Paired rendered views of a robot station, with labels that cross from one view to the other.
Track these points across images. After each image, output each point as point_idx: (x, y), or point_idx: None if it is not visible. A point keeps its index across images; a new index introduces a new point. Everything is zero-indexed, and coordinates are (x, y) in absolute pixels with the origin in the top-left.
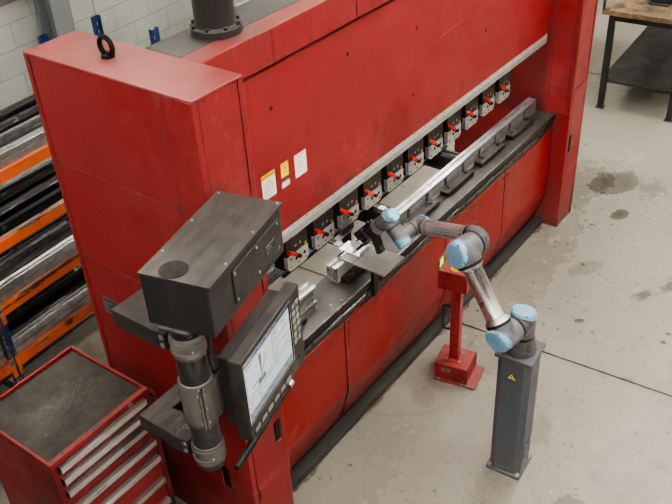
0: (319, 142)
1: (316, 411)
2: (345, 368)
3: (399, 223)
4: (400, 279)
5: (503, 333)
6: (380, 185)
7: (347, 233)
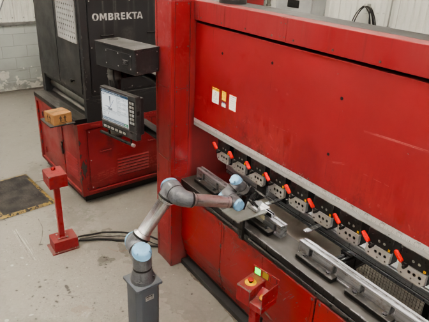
0: (244, 103)
1: (201, 247)
2: (219, 254)
3: (231, 186)
4: (264, 265)
5: (129, 234)
6: (283, 189)
7: (262, 195)
